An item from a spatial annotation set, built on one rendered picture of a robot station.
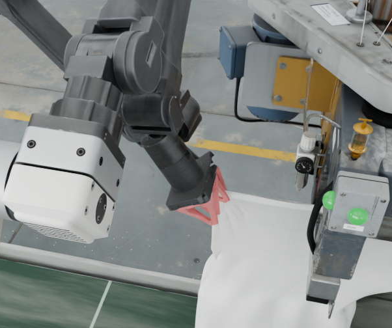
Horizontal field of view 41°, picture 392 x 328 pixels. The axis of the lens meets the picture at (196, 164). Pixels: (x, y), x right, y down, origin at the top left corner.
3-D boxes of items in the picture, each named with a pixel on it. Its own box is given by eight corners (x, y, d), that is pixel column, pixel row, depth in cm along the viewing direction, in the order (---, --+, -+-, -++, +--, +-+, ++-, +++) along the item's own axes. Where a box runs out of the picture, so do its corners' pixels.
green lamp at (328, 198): (320, 212, 83) (323, 198, 81) (321, 198, 85) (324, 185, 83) (336, 215, 82) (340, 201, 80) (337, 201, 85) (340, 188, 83)
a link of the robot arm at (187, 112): (114, 104, 78) (167, 105, 75) (144, 60, 85) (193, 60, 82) (138, 163, 86) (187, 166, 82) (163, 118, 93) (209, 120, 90)
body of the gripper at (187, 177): (215, 163, 91) (195, 131, 87) (205, 205, 83) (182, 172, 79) (183, 172, 93) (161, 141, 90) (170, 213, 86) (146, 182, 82)
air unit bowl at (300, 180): (292, 189, 114) (295, 168, 110) (292, 180, 117) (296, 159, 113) (305, 192, 114) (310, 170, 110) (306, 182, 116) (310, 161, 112)
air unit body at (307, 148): (288, 197, 114) (299, 141, 104) (290, 183, 118) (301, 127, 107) (309, 200, 114) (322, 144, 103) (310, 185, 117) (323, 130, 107)
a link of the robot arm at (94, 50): (59, 89, 63) (98, 90, 61) (81, 17, 67) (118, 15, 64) (97, 122, 71) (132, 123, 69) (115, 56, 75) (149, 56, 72)
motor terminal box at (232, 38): (227, 90, 122) (229, 46, 115) (215, 68, 130) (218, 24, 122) (261, 87, 124) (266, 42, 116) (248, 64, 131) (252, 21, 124)
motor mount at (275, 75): (239, 108, 124) (245, 45, 113) (244, 92, 129) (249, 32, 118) (364, 125, 119) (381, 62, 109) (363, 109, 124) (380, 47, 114)
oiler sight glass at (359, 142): (349, 150, 82) (354, 132, 79) (349, 140, 84) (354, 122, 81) (366, 153, 81) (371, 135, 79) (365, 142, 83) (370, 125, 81)
